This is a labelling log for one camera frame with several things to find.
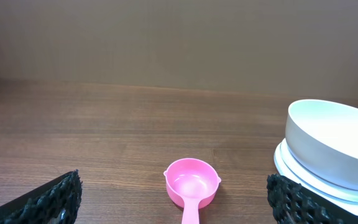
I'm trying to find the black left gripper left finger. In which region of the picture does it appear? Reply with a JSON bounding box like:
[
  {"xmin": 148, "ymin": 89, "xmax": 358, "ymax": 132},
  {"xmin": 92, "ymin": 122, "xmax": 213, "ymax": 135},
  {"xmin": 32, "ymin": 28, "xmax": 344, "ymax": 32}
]
[{"xmin": 0, "ymin": 170, "xmax": 82, "ymax": 224}]

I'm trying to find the white round bowl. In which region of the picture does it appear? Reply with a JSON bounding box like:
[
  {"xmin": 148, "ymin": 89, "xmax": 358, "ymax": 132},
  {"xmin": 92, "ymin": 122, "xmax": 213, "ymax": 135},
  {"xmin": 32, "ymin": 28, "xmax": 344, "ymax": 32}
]
[{"xmin": 285, "ymin": 99, "xmax": 358, "ymax": 190}]

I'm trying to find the white digital kitchen scale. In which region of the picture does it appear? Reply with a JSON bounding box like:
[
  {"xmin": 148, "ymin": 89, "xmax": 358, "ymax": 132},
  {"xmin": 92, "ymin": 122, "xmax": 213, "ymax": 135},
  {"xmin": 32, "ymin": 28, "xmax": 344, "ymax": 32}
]
[{"xmin": 274, "ymin": 139, "xmax": 358, "ymax": 216}]

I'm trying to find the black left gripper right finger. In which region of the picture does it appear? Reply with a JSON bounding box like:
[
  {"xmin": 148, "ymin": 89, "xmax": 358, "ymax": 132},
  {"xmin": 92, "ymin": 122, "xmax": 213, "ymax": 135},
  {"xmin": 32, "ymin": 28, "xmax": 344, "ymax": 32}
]
[{"xmin": 267, "ymin": 174, "xmax": 358, "ymax": 224}]

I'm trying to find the pink plastic measuring scoop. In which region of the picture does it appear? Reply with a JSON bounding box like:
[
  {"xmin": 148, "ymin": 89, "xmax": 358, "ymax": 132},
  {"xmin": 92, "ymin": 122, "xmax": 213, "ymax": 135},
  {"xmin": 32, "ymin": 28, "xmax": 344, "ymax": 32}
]
[{"xmin": 163, "ymin": 158, "xmax": 221, "ymax": 224}]

